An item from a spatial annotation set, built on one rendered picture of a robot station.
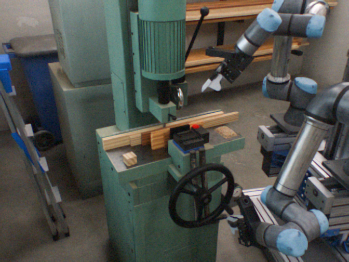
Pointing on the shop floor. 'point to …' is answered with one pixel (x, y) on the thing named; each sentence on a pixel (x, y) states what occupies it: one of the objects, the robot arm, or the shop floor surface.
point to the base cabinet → (156, 225)
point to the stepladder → (30, 151)
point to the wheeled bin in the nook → (39, 85)
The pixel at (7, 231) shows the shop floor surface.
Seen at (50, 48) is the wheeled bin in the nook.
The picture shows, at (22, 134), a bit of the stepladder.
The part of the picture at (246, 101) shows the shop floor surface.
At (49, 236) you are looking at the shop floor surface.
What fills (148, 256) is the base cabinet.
